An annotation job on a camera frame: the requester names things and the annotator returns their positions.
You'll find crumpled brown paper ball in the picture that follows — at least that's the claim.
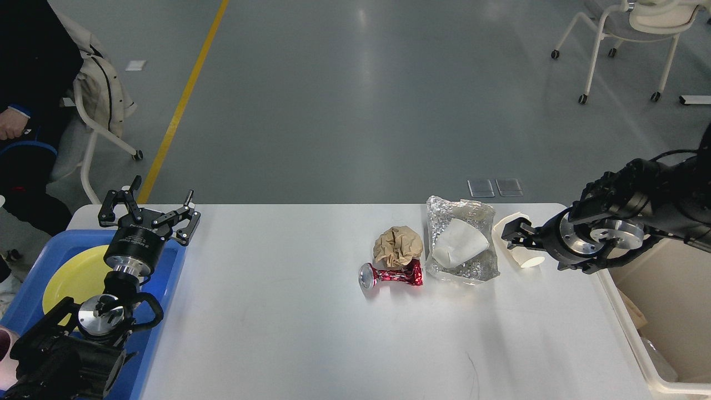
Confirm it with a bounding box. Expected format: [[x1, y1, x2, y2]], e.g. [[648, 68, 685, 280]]
[[373, 226, 424, 270]]

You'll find white chair on casters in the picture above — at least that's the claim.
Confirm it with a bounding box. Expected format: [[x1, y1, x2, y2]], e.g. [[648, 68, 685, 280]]
[[550, 1, 709, 104]]

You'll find floor outlet plate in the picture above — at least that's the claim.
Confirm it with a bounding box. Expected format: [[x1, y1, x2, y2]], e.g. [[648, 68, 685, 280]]
[[467, 179, 496, 198], [495, 179, 524, 197]]

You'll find pink mug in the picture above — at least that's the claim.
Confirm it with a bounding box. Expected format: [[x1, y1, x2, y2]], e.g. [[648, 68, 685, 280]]
[[1, 326, 18, 392]]

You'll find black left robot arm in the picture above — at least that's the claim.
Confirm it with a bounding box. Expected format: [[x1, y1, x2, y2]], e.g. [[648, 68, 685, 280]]
[[3, 176, 201, 399]]

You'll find beige plastic bin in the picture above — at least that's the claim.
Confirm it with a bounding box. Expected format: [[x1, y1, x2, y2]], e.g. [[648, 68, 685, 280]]
[[597, 239, 710, 399]]

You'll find person in dark clothes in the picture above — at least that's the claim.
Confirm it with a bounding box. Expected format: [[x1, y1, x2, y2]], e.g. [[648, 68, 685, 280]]
[[0, 0, 84, 278]]

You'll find red white snack wrapper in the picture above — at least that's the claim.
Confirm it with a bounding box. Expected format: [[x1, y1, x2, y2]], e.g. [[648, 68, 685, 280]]
[[358, 258, 424, 289]]

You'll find blue plastic tray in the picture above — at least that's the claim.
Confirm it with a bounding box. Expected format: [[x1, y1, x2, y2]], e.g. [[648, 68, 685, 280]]
[[0, 230, 187, 400]]

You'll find floor outlet plate right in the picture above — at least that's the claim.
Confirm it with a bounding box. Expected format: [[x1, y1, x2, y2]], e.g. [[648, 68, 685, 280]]
[[495, 179, 524, 197]]

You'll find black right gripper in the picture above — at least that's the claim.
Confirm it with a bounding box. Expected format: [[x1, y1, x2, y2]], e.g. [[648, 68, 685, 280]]
[[501, 208, 589, 270]]

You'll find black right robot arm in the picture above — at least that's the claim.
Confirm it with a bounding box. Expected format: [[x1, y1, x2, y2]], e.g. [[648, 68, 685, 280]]
[[500, 130, 710, 275]]

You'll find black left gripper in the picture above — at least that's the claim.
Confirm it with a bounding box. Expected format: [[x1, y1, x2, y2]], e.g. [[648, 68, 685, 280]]
[[97, 176, 201, 276]]

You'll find silver foil bag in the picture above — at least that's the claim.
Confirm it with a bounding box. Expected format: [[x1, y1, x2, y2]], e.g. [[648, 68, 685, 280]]
[[425, 196, 499, 284]]

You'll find white bar on floor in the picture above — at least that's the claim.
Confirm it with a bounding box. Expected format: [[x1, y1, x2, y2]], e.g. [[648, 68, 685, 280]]
[[678, 94, 711, 106]]

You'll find white paper napkin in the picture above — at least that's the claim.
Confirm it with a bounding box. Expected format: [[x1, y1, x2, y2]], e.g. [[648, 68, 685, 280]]
[[492, 212, 545, 269]]

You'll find floor outlet plate left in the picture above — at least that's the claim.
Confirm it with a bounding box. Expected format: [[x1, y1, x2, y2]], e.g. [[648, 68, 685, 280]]
[[467, 179, 496, 198]]

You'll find yellow plastic plate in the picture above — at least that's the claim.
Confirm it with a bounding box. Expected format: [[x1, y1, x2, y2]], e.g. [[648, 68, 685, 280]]
[[42, 245, 111, 313]]

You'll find white paper cup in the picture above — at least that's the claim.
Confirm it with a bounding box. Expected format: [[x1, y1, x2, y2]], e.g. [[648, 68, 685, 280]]
[[432, 218, 489, 268]]

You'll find white chair with jacket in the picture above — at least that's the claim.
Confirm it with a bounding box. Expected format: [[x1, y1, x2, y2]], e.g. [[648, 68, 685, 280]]
[[50, 11, 144, 203]]

